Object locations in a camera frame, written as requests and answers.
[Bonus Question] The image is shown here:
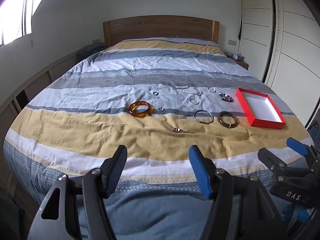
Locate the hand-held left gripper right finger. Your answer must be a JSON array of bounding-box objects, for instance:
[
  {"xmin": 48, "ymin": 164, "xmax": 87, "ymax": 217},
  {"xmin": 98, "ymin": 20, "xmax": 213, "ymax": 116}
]
[{"xmin": 188, "ymin": 145, "xmax": 286, "ymax": 240}]

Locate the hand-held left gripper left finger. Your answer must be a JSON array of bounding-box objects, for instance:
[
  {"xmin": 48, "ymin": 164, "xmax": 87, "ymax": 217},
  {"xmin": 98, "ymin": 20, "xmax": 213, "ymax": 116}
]
[{"xmin": 27, "ymin": 145, "xmax": 128, "ymax": 240}]

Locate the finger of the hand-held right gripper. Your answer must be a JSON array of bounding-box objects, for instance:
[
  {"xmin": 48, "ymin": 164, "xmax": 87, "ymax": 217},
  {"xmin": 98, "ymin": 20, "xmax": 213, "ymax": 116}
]
[
  {"xmin": 287, "ymin": 137, "xmax": 320, "ymax": 166},
  {"xmin": 258, "ymin": 147, "xmax": 316, "ymax": 178}
]

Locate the red shallow box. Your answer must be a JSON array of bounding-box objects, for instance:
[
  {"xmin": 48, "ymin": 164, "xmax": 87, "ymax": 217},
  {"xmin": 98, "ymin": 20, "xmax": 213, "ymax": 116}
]
[{"xmin": 235, "ymin": 88, "xmax": 286, "ymax": 130}]

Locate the silver pendant trinket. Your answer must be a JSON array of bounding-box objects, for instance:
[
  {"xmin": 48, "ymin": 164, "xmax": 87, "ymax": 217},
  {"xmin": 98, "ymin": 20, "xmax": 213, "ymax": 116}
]
[{"xmin": 171, "ymin": 127, "xmax": 195, "ymax": 134}]

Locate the brown stone bangle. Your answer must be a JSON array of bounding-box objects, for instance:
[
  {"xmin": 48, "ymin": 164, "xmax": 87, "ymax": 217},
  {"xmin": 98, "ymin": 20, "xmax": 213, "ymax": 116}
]
[{"xmin": 217, "ymin": 111, "xmax": 238, "ymax": 129}]

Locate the plain silver bangle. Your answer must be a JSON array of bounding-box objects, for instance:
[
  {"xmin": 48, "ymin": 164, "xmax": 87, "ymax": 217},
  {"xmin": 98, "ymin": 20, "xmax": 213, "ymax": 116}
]
[{"xmin": 193, "ymin": 109, "xmax": 214, "ymax": 125}]

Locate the amber resin bangle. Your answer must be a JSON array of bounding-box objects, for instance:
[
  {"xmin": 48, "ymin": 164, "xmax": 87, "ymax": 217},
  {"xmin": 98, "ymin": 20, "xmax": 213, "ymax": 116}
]
[{"xmin": 129, "ymin": 101, "xmax": 155, "ymax": 118}]

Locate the beaded bracelet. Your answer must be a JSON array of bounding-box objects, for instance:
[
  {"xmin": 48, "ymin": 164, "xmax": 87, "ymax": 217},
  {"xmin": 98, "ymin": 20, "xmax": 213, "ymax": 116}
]
[{"xmin": 219, "ymin": 92, "xmax": 235, "ymax": 103}]

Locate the person's right hand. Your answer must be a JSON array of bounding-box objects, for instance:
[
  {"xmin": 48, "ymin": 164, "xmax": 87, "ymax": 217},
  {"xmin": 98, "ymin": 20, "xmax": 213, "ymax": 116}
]
[{"xmin": 282, "ymin": 203, "xmax": 310, "ymax": 223}]

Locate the bed with striped duvet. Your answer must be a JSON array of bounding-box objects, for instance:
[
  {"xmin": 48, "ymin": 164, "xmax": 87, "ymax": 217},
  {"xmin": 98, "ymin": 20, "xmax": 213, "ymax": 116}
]
[{"xmin": 3, "ymin": 37, "xmax": 314, "ymax": 205}]

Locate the blue fleece cloth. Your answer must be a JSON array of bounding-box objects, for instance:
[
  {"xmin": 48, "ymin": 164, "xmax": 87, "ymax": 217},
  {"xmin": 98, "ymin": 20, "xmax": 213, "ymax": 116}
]
[{"xmin": 72, "ymin": 181, "xmax": 240, "ymax": 240}]

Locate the wooden low shelf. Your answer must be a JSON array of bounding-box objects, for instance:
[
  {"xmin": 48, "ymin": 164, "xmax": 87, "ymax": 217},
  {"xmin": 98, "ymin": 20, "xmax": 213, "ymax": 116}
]
[{"xmin": 0, "ymin": 48, "xmax": 84, "ymax": 130}]

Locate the dark cloth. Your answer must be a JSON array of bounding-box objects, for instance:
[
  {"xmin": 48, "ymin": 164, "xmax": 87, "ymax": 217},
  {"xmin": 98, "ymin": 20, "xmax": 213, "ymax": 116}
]
[{"xmin": 79, "ymin": 43, "xmax": 107, "ymax": 57}]

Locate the white wardrobe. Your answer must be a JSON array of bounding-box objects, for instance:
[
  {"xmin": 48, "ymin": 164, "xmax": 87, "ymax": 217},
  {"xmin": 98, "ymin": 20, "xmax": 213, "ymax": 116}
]
[{"xmin": 240, "ymin": 0, "xmax": 320, "ymax": 128}]

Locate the wooden headboard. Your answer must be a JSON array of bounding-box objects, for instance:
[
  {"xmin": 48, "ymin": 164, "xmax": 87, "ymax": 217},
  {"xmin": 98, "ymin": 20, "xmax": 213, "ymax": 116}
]
[{"xmin": 103, "ymin": 15, "xmax": 220, "ymax": 47}]

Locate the window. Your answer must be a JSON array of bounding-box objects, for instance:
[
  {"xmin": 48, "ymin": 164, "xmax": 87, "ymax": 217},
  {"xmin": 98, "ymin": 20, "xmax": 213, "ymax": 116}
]
[{"xmin": 0, "ymin": 0, "xmax": 57, "ymax": 47}]

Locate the silver pearl necklace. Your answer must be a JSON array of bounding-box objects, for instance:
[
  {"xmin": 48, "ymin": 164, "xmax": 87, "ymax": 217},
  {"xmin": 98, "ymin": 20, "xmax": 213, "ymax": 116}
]
[{"xmin": 167, "ymin": 85, "xmax": 203, "ymax": 96}]

